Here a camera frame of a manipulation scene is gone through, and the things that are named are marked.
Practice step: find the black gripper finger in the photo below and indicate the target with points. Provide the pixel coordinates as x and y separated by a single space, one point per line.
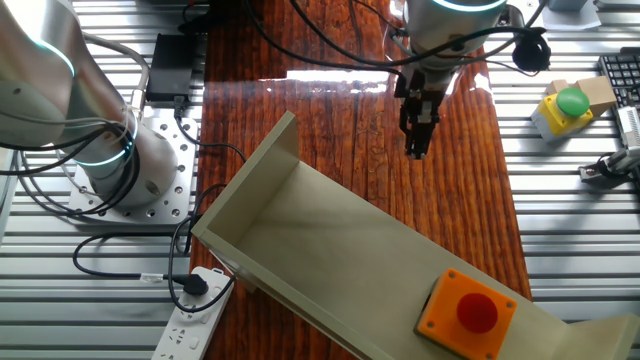
428 132
411 132

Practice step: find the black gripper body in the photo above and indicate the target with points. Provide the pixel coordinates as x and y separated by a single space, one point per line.
425 82

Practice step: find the orange box with red button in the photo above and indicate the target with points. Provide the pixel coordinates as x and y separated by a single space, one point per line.
450 325

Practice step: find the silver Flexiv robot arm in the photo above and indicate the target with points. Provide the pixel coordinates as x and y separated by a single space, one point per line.
125 165

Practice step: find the beige wooden shelf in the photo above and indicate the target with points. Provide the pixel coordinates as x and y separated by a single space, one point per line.
325 250

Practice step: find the small wooden block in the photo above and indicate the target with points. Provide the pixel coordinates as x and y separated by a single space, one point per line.
556 86

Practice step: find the yellow box with green button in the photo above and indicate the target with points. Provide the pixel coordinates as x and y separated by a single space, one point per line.
560 117

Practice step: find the white paper sheet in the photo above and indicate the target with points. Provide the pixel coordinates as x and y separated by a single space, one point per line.
570 20

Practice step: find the grey box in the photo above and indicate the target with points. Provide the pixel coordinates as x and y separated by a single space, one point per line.
567 4

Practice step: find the large wooden block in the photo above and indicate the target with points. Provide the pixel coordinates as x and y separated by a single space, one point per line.
597 92

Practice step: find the black keyboard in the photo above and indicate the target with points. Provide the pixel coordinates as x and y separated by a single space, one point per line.
622 72

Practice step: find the black power adapter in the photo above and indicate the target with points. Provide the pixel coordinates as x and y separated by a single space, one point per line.
170 65

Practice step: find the white power strip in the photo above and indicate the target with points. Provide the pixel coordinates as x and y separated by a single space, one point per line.
192 330

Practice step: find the metal camera mount clamp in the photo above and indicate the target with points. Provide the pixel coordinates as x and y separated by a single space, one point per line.
605 170

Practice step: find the silver ribbed depth camera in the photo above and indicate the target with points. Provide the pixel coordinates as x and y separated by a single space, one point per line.
631 127

